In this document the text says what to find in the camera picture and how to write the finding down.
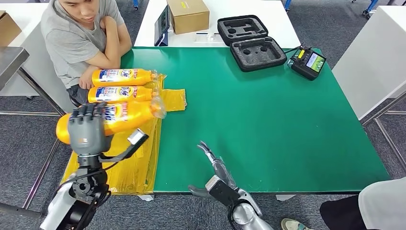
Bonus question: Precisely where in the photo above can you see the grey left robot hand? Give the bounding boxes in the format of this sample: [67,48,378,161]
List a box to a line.
[67,101,114,158]

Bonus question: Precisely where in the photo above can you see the person's left hand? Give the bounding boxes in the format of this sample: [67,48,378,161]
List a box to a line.
[79,65,96,91]

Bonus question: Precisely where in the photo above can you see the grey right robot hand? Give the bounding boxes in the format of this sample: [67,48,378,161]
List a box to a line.
[188,141,237,198]

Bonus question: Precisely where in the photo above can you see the orange bottle with clear cap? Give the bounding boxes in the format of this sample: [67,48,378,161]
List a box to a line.
[56,96,167,145]
[91,68,158,88]
[87,85,159,104]

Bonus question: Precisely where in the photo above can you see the person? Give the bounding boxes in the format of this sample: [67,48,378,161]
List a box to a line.
[282,177,406,230]
[40,0,132,107]

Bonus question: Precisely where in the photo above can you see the yellow taped sheet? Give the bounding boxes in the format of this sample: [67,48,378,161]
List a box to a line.
[60,73,188,195]

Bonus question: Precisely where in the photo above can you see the steel table with metal legs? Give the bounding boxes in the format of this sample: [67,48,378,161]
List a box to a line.
[0,46,66,219]

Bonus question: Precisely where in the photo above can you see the black tablet on stand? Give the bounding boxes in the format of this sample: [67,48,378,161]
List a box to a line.
[154,4,171,47]

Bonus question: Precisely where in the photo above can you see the plain cardboard box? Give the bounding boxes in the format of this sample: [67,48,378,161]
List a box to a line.
[0,10,22,47]

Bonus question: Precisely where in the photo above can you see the black foam-lined case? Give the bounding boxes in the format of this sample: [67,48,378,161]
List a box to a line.
[217,14,288,73]

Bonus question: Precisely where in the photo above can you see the cardboard box with yellow label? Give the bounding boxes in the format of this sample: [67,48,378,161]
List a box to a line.
[166,0,210,35]

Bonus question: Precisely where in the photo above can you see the black remote controller with screen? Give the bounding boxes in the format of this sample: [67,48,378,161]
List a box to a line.
[287,44,327,81]

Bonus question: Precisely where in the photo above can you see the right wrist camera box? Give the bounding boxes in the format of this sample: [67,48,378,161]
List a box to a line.
[205,175,242,207]

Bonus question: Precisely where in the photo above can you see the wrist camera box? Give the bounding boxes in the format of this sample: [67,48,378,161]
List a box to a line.
[205,175,242,207]
[100,127,150,163]

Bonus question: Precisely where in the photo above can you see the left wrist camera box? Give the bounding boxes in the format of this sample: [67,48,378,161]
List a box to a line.
[100,127,150,163]

